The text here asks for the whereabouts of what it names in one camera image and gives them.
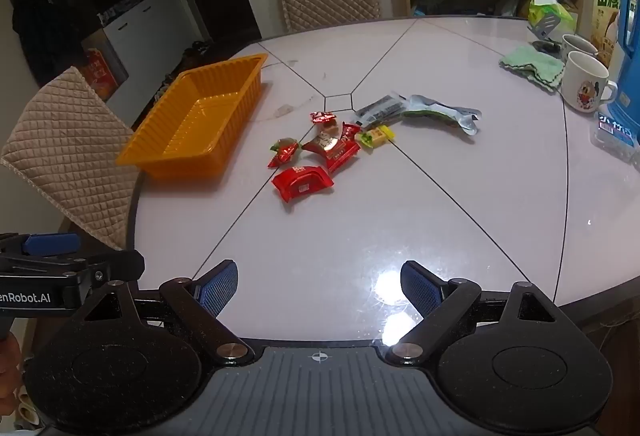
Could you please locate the blue kettle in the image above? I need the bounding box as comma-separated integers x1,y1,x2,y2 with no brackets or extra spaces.
612,0,640,118

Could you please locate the dark hanging jacket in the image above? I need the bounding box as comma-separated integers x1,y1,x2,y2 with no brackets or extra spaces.
10,0,89,85

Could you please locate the green and silver snack packet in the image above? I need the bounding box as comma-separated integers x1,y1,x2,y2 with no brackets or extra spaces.
400,95,482,136

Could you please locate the clear bottle with blue label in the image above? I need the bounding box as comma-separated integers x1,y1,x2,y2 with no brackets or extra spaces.
590,109,640,165

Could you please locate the red and gold snack packet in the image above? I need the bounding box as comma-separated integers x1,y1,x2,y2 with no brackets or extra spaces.
302,123,361,173

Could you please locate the white cabinet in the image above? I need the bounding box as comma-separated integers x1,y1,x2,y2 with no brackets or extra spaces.
65,0,212,88

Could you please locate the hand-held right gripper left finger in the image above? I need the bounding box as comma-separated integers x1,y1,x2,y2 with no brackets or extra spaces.
75,259,256,367

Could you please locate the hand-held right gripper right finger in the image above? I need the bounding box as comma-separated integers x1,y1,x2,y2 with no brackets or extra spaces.
387,259,566,367

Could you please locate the patterned mug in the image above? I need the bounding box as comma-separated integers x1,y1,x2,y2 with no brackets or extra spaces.
560,34,599,63

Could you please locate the white cartoon mug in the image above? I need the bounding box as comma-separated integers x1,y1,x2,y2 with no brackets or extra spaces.
560,50,619,115

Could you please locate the beige slipper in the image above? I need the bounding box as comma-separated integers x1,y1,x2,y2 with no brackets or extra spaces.
14,395,42,430

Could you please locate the yellow food box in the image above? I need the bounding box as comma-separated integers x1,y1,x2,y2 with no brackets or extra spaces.
592,0,624,67

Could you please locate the row of shoes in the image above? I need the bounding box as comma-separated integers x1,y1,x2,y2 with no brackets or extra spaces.
176,38,212,63

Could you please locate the red gift bag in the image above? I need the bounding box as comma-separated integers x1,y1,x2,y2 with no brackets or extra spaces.
81,48,129,100

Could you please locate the person's left hand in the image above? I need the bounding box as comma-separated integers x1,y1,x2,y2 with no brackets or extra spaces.
0,333,23,400

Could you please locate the green tissue pack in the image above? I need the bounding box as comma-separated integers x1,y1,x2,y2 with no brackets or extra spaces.
527,0,577,33

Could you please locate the yellow and green candy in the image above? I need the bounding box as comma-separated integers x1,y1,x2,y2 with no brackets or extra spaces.
355,125,396,149

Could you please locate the green cloth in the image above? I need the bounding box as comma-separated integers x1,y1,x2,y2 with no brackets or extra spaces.
500,45,566,92

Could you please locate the black seaweed packet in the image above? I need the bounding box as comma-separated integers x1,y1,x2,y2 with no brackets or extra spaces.
354,92,407,126

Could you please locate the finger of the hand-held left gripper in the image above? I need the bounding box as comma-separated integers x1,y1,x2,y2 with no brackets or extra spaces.
0,233,82,262
0,250,146,299

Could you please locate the orange plastic tray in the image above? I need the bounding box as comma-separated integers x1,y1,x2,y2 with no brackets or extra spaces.
116,53,269,179

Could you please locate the red and green candy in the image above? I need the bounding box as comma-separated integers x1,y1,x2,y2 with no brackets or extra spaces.
267,137,301,169

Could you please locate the large red snack packet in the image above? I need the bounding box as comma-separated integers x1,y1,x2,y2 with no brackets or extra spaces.
271,165,335,203

